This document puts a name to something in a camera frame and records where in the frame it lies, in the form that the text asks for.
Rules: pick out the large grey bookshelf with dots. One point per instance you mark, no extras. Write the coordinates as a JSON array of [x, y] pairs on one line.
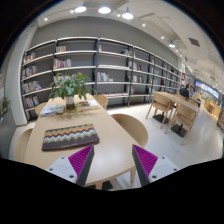
[[125, 73]]

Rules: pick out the wooden chair left near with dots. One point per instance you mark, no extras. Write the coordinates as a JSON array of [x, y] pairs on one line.
[[22, 144]]

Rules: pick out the zigzag patterned folded towel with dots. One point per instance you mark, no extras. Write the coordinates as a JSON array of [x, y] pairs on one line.
[[68, 137]]

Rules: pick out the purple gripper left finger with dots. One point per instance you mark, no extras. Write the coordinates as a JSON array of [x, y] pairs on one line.
[[74, 168]]

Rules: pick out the stack of books right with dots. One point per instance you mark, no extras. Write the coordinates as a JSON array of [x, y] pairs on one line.
[[87, 105]]

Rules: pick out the green potted plant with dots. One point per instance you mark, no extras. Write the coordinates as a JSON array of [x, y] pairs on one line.
[[66, 86]]

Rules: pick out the wooden chair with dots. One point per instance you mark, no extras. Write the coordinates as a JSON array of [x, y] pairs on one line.
[[39, 108], [22, 144], [127, 131]]

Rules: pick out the wooden chair far end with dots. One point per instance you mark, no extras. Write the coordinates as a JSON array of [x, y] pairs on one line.
[[102, 101]]

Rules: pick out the wooden chair right near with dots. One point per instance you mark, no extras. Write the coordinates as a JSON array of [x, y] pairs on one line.
[[127, 131]]

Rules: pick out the wooden chair table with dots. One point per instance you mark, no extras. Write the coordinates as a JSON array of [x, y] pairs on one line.
[[182, 120], [165, 105]]

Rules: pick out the small plant at left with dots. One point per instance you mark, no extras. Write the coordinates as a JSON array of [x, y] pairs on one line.
[[5, 105]]

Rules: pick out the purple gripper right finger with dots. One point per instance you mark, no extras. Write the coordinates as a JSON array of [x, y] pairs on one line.
[[151, 168]]

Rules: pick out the wooden chair left far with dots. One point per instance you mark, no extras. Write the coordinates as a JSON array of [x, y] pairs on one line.
[[39, 108]]

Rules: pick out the seated person dark clothes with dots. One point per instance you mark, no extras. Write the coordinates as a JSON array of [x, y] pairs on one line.
[[185, 92]]

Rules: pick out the pendant ceiling lamp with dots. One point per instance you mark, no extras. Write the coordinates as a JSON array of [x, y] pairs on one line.
[[127, 14]]

